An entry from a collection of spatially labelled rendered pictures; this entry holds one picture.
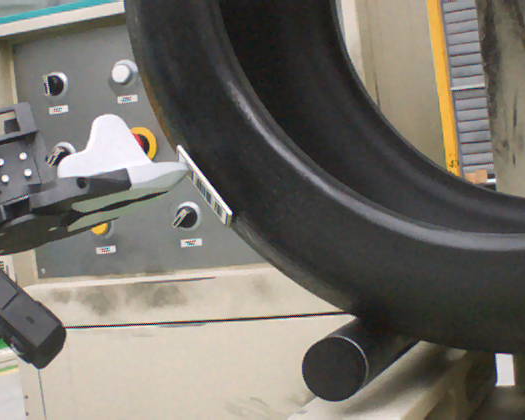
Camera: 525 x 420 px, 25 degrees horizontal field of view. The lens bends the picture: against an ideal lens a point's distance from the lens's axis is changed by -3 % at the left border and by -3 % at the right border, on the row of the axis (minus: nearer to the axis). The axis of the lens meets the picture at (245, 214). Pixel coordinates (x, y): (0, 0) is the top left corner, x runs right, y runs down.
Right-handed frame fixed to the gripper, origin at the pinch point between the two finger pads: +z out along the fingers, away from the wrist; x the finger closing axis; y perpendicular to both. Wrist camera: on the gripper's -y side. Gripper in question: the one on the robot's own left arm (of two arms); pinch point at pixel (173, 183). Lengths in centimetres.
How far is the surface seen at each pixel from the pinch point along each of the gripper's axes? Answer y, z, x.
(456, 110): 246, 507, 830
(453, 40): 303, 518, 804
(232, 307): 2, 21, 67
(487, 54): 8.9, 37.2, 14.8
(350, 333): -13.8, 8.0, -0.9
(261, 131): 0.1, 5.2, -5.8
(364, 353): -15.5, 7.9, -2.1
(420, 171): -0.4, 25.5, 14.4
